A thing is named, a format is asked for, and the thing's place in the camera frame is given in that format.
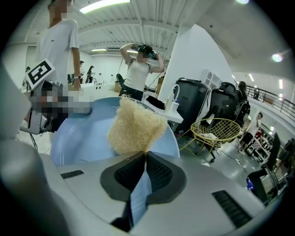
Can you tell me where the yellow wire chair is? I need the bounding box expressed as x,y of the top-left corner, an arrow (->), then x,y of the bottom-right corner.
179,118 -> 242,163

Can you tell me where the black balcony railing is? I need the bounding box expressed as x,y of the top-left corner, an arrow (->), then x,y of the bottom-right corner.
235,82 -> 295,121

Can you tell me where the yellow loofah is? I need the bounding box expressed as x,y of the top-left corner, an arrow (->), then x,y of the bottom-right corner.
107,94 -> 168,155

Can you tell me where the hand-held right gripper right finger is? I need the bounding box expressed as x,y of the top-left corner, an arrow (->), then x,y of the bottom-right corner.
130,151 -> 266,236

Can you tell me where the white pump bottle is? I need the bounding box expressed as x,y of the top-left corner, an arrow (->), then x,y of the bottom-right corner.
170,98 -> 180,112

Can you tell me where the white cabinet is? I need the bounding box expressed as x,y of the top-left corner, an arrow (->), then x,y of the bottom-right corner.
202,69 -> 223,91

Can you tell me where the white curved faucet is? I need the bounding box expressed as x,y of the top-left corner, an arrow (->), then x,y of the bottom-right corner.
169,84 -> 181,104

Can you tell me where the big blue plate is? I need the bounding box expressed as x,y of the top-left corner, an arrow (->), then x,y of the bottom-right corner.
50,96 -> 181,229

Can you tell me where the brown cardboard box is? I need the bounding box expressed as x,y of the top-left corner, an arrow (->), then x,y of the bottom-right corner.
156,77 -> 165,95

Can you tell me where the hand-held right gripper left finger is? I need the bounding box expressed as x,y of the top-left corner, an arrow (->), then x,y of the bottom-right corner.
56,151 -> 147,224

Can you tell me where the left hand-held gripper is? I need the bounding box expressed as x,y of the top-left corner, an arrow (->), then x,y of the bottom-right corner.
19,59 -> 94,136

